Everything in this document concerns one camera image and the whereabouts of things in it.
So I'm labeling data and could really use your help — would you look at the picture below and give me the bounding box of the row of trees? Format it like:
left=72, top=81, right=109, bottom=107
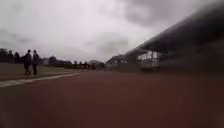
left=0, top=48, right=106, bottom=70

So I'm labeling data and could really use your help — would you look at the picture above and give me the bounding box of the pale kerb strip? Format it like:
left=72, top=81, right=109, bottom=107
left=0, top=71, right=82, bottom=89

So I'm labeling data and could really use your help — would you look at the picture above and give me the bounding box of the red running track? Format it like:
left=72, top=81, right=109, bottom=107
left=0, top=69, right=224, bottom=128

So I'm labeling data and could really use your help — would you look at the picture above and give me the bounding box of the grandstand building with roof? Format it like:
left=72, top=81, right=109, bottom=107
left=105, top=3, right=224, bottom=75

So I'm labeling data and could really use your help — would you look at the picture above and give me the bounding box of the grass field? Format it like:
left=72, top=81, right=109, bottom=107
left=0, top=63, right=88, bottom=82

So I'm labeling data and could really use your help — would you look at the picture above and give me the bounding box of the person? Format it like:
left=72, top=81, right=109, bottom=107
left=31, top=49, right=41, bottom=76
left=22, top=49, right=33, bottom=76

